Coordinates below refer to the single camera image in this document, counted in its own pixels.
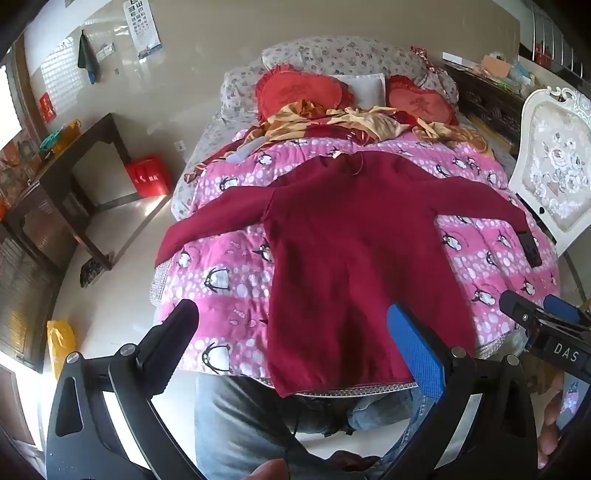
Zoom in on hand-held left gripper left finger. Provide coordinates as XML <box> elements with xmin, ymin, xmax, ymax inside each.
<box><xmin>46</xmin><ymin>299</ymin><xmax>204</xmax><ymax>480</ymax></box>

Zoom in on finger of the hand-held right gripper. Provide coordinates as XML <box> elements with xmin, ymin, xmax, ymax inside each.
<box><xmin>499</xmin><ymin>290</ymin><xmax>555</xmax><ymax>328</ymax></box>
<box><xmin>542</xmin><ymin>294</ymin><xmax>591</xmax><ymax>329</ymax></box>

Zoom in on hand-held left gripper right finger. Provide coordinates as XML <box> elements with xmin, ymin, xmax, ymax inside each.
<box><xmin>383</xmin><ymin>302</ymin><xmax>539</xmax><ymax>480</ymax></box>

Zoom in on dark red sweater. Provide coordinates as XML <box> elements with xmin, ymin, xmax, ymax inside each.
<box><xmin>154</xmin><ymin>150</ymin><xmax>539</xmax><ymax>398</ymax></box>

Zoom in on person's right hand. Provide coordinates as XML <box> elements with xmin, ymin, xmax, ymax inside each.
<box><xmin>537</xmin><ymin>368</ymin><xmax>567</xmax><ymax>470</ymax></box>

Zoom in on person's left hand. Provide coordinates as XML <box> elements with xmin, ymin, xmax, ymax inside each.
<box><xmin>249</xmin><ymin>459</ymin><xmax>290</xmax><ymax>480</ymax></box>

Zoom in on black phone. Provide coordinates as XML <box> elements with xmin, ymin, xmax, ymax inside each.
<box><xmin>516</xmin><ymin>230</ymin><xmax>544</xmax><ymax>268</ymax></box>

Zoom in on pink penguin print blanket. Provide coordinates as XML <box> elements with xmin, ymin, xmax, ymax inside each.
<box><xmin>152</xmin><ymin>127</ymin><xmax>561</xmax><ymax>384</ymax></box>

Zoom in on pair of dark shoes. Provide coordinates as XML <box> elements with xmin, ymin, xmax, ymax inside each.
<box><xmin>79</xmin><ymin>258</ymin><xmax>108</xmax><ymax>288</ymax></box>

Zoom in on yellow plastic bag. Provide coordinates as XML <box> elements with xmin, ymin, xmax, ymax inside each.
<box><xmin>47</xmin><ymin>319</ymin><xmax>77</xmax><ymax>382</ymax></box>

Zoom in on person's blue jeans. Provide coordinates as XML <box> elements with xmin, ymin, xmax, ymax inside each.
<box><xmin>194</xmin><ymin>371</ymin><xmax>435</xmax><ymax>480</ymax></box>

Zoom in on white ornate chair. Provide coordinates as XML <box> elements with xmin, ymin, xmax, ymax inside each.
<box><xmin>508</xmin><ymin>87</ymin><xmax>591</xmax><ymax>257</ymax></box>

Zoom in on red bag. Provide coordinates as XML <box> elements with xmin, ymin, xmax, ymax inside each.
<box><xmin>126</xmin><ymin>157</ymin><xmax>173</xmax><ymax>199</ymax></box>

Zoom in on dark wooden cabinet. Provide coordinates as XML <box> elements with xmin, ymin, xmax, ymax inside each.
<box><xmin>0</xmin><ymin>222</ymin><xmax>71</xmax><ymax>376</ymax></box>

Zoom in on floral bed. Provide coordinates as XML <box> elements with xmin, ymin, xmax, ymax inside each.
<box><xmin>150</xmin><ymin>36</ymin><xmax>561</xmax><ymax>398</ymax></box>

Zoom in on dark wooden desk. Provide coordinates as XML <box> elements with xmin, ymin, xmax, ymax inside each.
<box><xmin>0</xmin><ymin>113</ymin><xmax>136</xmax><ymax>271</ymax></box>

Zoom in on dark wooden nightstand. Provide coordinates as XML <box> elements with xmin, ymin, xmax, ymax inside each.
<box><xmin>442</xmin><ymin>53</ymin><xmax>528</xmax><ymax>155</ymax></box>

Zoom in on yellow paper bag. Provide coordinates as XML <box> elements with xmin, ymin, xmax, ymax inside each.
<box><xmin>53</xmin><ymin>119</ymin><xmax>82</xmax><ymax>156</ymax></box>

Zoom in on beige garment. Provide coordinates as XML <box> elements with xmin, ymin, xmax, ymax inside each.
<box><xmin>344</xmin><ymin>106</ymin><xmax>445</xmax><ymax>142</ymax></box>

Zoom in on red heart pillow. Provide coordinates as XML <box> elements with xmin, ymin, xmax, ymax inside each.
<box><xmin>253</xmin><ymin>65</ymin><xmax>356</xmax><ymax>121</ymax></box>
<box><xmin>385</xmin><ymin>75</ymin><xmax>459</xmax><ymax>126</ymax></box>

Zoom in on yellow and red quilt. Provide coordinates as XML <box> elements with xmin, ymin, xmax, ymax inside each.
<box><xmin>185</xmin><ymin>99</ymin><xmax>496</xmax><ymax>177</ymax></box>

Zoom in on cardboard box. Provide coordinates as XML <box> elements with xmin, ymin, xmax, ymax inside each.
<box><xmin>480</xmin><ymin>54</ymin><xmax>514</xmax><ymax>80</ymax></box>

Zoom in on white pillow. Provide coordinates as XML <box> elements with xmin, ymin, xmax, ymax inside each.
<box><xmin>342</xmin><ymin>73</ymin><xmax>387</xmax><ymax>108</ymax></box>

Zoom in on metal railing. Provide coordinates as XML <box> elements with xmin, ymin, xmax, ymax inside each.
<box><xmin>530</xmin><ymin>0</ymin><xmax>580</xmax><ymax>75</ymax></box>

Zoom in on dark hanging towel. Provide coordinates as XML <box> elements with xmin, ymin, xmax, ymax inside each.
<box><xmin>77</xmin><ymin>31</ymin><xmax>100</xmax><ymax>85</ymax></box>

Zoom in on eye chart poster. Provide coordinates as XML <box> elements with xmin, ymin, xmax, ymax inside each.
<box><xmin>122</xmin><ymin>0</ymin><xmax>164</xmax><ymax>59</ymax></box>

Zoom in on floral pillow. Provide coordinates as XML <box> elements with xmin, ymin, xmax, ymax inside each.
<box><xmin>261</xmin><ymin>36</ymin><xmax>445</xmax><ymax>89</ymax></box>

